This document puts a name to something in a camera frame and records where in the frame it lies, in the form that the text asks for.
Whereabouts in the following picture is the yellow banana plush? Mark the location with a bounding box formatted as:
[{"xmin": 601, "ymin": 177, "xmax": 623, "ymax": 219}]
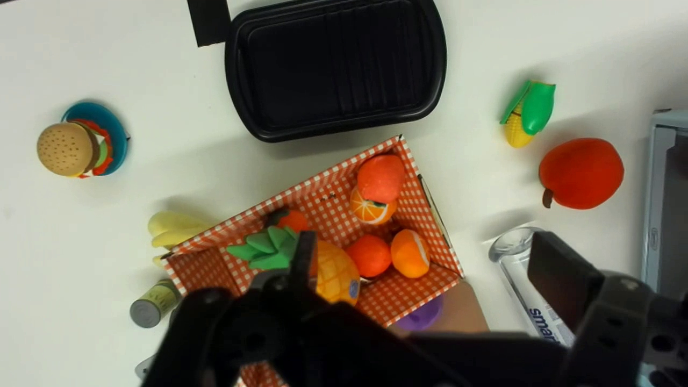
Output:
[{"xmin": 146, "ymin": 209, "xmax": 218, "ymax": 252}]

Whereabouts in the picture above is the orange half plush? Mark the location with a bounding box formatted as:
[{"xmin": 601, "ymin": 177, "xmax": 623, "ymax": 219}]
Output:
[{"xmin": 390, "ymin": 227, "xmax": 433, "ymax": 281}]

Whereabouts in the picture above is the red plush with green stem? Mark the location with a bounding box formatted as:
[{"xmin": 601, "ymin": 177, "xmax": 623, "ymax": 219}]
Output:
[{"xmin": 275, "ymin": 209, "xmax": 314, "ymax": 236}]

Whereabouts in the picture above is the green yellow corn toy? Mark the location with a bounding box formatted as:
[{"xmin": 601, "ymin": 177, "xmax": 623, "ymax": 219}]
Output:
[{"xmin": 500, "ymin": 80, "xmax": 560, "ymax": 151}]

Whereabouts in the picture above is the black tape patch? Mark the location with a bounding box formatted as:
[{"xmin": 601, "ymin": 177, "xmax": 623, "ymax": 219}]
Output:
[{"xmin": 186, "ymin": 0, "xmax": 235, "ymax": 50}]

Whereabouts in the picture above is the small toy tin can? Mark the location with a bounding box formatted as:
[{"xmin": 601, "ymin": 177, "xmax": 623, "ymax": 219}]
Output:
[{"xmin": 129, "ymin": 277, "xmax": 182, "ymax": 331}]

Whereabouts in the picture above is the orange slice plush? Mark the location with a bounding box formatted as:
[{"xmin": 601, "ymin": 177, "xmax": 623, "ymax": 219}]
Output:
[{"xmin": 348, "ymin": 188, "xmax": 397, "ymax": 227}]

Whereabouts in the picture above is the small red-orange plush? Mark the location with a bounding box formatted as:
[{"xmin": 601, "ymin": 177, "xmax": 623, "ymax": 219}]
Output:
[{"xmin": 344, "ymin": 232, "xmax": 393, "ymax": 280}]

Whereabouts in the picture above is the red gingham cardboard box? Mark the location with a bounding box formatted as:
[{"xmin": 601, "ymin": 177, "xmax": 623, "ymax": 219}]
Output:
[{"xmin": 164, "ymin": 136, "xmax": 490, "ymax": 387}]

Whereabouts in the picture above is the clear smartwater bottle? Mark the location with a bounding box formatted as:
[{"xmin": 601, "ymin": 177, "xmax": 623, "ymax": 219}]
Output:
[{"xmin": 488, "ymin": 224, "xmax": 578, "ymax": 351}]

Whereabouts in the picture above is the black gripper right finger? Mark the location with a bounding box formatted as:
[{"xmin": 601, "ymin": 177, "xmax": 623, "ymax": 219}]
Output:
[{"xmin": 526, "ymin": 227, "xmax": 688, "ymax": 387}]

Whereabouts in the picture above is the black ridged plastic tray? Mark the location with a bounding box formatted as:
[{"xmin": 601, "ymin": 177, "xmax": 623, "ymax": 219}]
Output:
[{"xmin": 223, "ymin": 0, "xmax": 449, "ymax": 145}]

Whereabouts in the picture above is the large red-orange round plush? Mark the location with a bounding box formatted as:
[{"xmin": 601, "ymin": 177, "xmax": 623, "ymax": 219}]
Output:
[{"xmin": 354, "ymin": 153, "xmax": 409, "ymax": 205}]

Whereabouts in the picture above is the purple plush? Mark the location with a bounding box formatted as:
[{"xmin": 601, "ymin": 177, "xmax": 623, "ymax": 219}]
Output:
[{"xmin": 392, "ymin": 296, "xmax": 447, "ymax": 337}]

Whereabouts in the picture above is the toy burger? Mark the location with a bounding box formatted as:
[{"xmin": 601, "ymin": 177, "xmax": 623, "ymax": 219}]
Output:
[{"xmin": 34, "ymin": 119, "xmax": 116, "ymax": 180}]

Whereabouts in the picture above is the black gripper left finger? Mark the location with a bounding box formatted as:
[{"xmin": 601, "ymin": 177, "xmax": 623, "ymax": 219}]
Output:
[{"xmin": 141, "ymin": 230, "xmax": 449, "ymax": 387}]

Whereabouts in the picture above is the pineapple plush with green leaves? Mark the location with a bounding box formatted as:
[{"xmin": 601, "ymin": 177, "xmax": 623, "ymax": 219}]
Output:
[{"xmin": 225, "ymin": 224, "xmax": 364, "ymax": 308}]

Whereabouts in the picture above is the red apple plush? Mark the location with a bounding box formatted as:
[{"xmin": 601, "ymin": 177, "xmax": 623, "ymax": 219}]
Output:
[{"xmin": 536, "ymin": 136, "xmax": 625, "ymax": 213}]

